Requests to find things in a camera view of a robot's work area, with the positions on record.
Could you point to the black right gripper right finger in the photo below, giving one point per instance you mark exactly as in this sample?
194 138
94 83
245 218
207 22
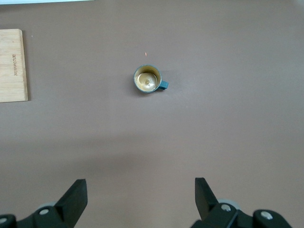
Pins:
209 209

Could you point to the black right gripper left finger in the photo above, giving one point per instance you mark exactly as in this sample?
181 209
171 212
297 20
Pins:
71 202

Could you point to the dark green mug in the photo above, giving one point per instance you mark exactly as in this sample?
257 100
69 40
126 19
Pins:
146 79

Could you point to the bamboo cutting board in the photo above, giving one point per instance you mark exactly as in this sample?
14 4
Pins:
13 71

